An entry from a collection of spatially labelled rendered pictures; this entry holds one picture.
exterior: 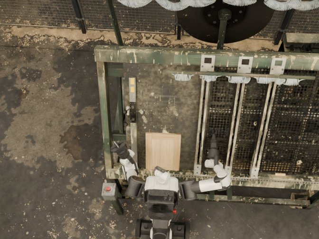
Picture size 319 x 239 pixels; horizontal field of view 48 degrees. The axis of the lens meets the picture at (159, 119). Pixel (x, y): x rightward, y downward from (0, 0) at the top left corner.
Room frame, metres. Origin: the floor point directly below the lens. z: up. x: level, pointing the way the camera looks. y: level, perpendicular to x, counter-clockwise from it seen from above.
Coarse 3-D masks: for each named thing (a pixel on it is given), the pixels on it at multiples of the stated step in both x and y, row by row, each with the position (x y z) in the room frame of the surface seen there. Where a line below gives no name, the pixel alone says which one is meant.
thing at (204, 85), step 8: (208, 56) 1.61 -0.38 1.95; (208, 64) 1.58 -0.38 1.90; (208, 80) 1.44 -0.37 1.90; (208, 88) 1.50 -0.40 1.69; (200, 96) 1.47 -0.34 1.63; (200, 104) 1.43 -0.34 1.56; (200, 112) 1.39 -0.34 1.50; (200, 120) 1.35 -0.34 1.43; (200, 128) 1.33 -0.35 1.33; (200, 136) 1.28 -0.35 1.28; (200, 144) 1.24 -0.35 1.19; (200, 152) 1.18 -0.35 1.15; (200, 160) 1.13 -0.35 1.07; (200, 168) 1.09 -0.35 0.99
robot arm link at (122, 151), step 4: (120, 144) 1.10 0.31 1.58; (124, 144) 1.09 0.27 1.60; (112, 148) 1.07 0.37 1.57; (116, 148) 1.06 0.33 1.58; (120, 148) 1.06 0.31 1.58; (124, 148) 1.07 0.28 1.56; (116, 152) 1.04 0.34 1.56; (120, 152) 1.05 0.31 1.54; (124, 152) 1.06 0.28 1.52; (128, 152) 1.07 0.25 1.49; (120, 156) 1.03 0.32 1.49; (124, 156) 1.03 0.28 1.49
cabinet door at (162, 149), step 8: (152, 136) 1.32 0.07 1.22; (160, 136) 1.32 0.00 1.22; (168, 136) 1.31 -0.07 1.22; (176, 136) 1.31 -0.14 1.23; (152, 144) 1.28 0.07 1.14; (160, 144) 1.28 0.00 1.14; (168, 144) 1.27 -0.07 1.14; (176, 144) 1.26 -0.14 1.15; (152, 152) 1.24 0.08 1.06; (160, 152) 1.23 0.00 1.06; (168, 152) 1.23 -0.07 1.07; (176, 152) 1.22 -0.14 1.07; (152, 160) 1.19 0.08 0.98; (160, 160) 1.18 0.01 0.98; (168, 160) 1.18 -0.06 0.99; (176, 160) 1.17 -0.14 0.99; (152, 168) 1.14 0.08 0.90; (168, 168) 1.13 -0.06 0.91; (176, 168) 1.12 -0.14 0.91
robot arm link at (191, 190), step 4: (184, 184) 0.83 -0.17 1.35; (188, 184) 0.83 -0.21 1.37; (192, 184) 0.83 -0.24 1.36; (196, 184) 0.82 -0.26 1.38; (184, 188) 0.81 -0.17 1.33; (188, 188) 0.80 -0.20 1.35; (192, 188) 0.80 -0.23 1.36; (196, 188) 0.79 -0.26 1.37; (188, 192) 0.77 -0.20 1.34; (192, 192) 0.77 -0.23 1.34; (196, 192) 0.77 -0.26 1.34; (200, 192) 0.77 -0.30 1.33; (188, 196) 0.74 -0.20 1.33; (192, 196) 0.74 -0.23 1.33; (196, 196) 0.74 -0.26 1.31
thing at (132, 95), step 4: (132, 76) 1.63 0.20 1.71; (132, 84) 1.58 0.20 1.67; (132, 92) 1.54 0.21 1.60; (132, 96) 1.53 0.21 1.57; (132, 100) 1.51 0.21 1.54; (136, 108) 1.49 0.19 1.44; (136, 112) 1.46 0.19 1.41; (136, 116) 1.44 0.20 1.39; (136, 120) 1.41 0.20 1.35; (132, 124) 1.39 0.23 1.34; (136, 124) 1.39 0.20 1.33; (132, 128) 1.37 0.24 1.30; (136, 128) 1.37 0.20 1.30; (132, 132) 1.35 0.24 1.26; (136, 132) 1.34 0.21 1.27; (132, 136) 1.33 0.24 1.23; (136, 136) 1.32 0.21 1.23; (132, 140) 1.30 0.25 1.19; (136, 140) 1.30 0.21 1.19; (132, 144) 1.28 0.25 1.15; (136, 144) 1.28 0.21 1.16; (132, 148) 1.26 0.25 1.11; (136, 148) 1.26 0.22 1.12; (136, 152) 1.23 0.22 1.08; (136, 156) 1.21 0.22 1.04; (136, 160) 1.19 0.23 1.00
